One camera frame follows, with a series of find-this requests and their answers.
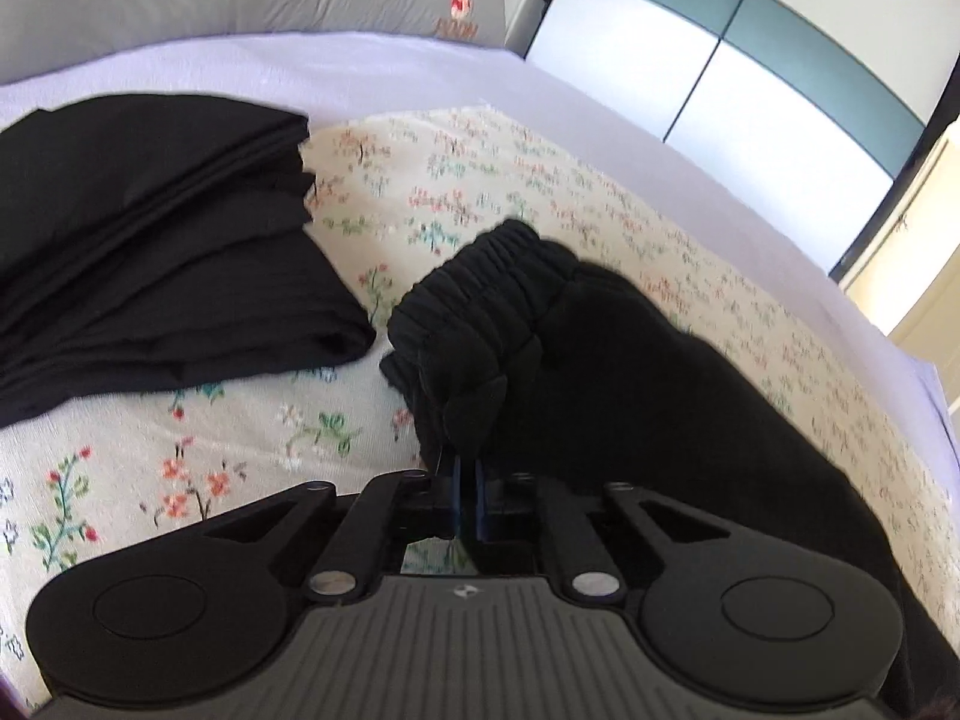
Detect black pants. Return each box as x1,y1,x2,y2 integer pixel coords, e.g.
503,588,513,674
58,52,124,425
379,217,947,720

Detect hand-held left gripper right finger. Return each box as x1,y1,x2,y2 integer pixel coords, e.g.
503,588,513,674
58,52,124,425
469,457,734,602

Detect wardrobe with sliding doors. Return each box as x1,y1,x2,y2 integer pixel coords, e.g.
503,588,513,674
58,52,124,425
523,0,960,275

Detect folded black clothes stack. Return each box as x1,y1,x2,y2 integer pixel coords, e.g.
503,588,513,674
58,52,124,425
0,93,377,430

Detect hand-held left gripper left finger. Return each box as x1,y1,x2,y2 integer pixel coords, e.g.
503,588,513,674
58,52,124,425
202,457,460,602

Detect cream door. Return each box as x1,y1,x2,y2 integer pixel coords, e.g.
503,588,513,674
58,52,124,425
838,116,960,361

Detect grey cushion with bear print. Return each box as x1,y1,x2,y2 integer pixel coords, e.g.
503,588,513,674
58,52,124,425
0,0,512,87

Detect lavender bed sheet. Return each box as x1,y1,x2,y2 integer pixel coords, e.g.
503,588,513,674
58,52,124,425
0,30,960,421

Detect floral printed blanket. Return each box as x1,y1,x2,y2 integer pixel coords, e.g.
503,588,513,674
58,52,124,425
0,101,960,720

